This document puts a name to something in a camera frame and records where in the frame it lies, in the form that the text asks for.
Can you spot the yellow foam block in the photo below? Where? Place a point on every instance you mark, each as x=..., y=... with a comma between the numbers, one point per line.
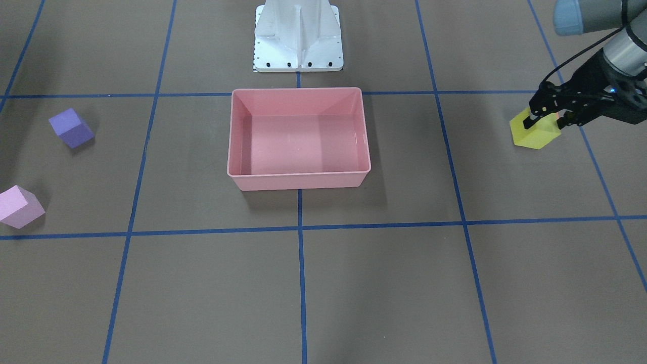
x=538, y=136

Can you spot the purple foam block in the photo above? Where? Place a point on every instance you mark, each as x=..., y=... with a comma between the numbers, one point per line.
x=71, y=128

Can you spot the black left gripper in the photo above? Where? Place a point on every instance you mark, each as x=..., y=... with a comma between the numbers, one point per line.
x=589, y=81

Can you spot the pink foam block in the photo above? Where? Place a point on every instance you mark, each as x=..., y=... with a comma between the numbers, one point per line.
x=19, y=207

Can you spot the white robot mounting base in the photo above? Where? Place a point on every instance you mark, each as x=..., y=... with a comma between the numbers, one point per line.
x=297, y=36

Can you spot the pink plastic bin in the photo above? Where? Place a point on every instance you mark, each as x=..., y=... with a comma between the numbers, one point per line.
x=304, y=138

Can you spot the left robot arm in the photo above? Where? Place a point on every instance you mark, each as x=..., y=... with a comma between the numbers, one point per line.
x=625, y=47

